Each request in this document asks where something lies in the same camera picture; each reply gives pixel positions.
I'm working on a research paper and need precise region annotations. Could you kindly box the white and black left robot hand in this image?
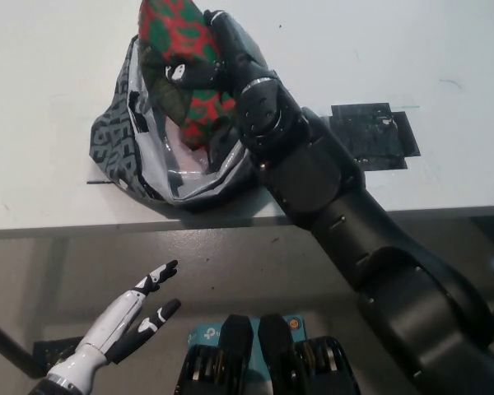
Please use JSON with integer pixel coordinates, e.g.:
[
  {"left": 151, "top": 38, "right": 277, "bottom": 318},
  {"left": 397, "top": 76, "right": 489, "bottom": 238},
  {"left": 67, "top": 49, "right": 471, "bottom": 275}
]
[{"left": 47, "top": 259, "right": 182, "bottom": 383}]

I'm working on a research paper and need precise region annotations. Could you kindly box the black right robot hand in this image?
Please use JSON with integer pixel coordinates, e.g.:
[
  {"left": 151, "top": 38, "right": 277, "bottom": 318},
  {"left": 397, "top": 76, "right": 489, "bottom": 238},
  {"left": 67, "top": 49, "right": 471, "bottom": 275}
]
[{"left": 163, "top": 8, "right": 273, "bottom": 94}]

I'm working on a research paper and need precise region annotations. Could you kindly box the red and green cloth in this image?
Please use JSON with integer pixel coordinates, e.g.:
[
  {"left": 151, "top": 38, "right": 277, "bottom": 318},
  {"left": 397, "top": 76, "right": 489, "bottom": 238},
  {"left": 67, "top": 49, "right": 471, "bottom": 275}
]
[{"left": 137, "top": 0, "right": 236, "bottom": 152}]

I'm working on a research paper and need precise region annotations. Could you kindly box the black and grey plastic bag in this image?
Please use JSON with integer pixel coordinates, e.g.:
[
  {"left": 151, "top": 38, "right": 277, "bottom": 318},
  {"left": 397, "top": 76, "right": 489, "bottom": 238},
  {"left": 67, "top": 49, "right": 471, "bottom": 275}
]
[{"left": 91, "top": 35, "right": 273, "bottom": 213}]

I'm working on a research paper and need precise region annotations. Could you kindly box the teal box on robot torso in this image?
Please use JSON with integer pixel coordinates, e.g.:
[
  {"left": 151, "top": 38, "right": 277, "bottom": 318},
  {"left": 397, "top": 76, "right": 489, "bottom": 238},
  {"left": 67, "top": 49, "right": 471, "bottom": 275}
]
[{"left": 188, "top": 315, "right": 310, "bottom": 395}]

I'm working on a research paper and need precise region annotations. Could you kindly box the black table foot plate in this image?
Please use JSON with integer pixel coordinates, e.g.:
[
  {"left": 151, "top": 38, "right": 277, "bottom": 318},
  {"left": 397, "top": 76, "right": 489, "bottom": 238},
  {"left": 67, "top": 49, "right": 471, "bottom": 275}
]
[{"left": 32, "top": 336, "right": 86, "bottom": 378}]

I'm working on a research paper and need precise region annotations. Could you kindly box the black table leg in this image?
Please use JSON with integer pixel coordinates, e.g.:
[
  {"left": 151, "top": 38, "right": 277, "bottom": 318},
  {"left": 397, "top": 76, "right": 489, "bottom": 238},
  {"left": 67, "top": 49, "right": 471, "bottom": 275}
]
[{"left": 0, "top": 312, "right": 46, "bottom": 380}]

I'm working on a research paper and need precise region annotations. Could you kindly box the black tape patch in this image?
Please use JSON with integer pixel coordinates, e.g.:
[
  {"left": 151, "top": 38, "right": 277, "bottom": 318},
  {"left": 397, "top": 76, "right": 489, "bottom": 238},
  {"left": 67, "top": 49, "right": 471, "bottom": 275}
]
[{"left": 312, "top": 101, "right": 422, "bottom": 172}]

